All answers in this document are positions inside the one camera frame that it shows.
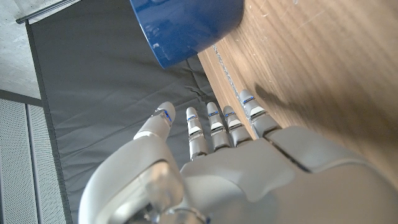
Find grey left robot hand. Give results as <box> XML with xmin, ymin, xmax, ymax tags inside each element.
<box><xmin>77</xmin><ymin>89</ymin><xmax>398</xmax><ymax>224</ymax></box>

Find dark blue ceramic mug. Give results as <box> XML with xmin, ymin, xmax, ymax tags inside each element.
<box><xmin>129</xmin><ymin>0</ymin><xmax>246</xmax><ymax>70</ymax></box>

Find black curtain backdrop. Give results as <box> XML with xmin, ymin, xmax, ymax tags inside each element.
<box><xmin>25</xmin><ymin>0</ymin><xmax>218</xmax><ymax>224</ymax></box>

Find grey backdrop top bar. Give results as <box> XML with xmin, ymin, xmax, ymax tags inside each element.
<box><xmin>15</xmin><ymin>0</ymin><xmax>82</xmax><ymax>25</ymax></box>

